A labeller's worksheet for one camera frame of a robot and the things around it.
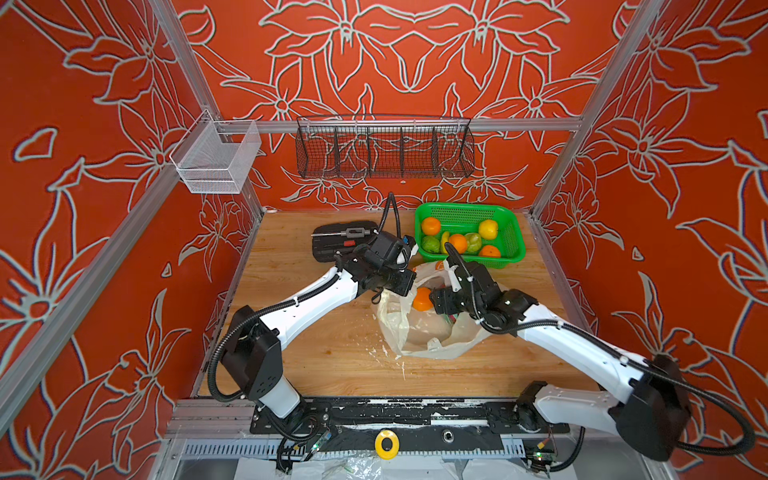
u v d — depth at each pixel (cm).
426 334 88
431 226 110
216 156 93
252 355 42
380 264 61
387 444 69
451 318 86
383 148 98
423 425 73
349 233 103
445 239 107
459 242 103
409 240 72
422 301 88
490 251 101
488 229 106
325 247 107
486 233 106
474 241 101
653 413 40
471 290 59
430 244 105
